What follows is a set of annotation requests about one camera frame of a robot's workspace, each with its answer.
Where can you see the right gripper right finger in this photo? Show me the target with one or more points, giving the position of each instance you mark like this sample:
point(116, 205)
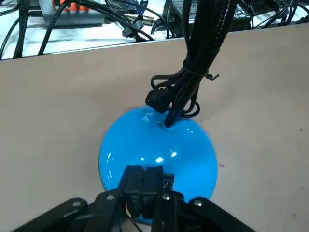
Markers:
point(153, 178)

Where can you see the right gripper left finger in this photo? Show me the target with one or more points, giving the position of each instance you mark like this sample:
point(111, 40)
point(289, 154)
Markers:
point(134, 178)

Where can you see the power strip with lit switches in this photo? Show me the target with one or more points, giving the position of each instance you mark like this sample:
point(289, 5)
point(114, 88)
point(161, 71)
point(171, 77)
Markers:
point(72, 19)

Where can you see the blue gooseneck desk lamp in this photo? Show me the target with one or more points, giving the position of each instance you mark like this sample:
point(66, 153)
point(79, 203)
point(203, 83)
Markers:
point(144, 145)

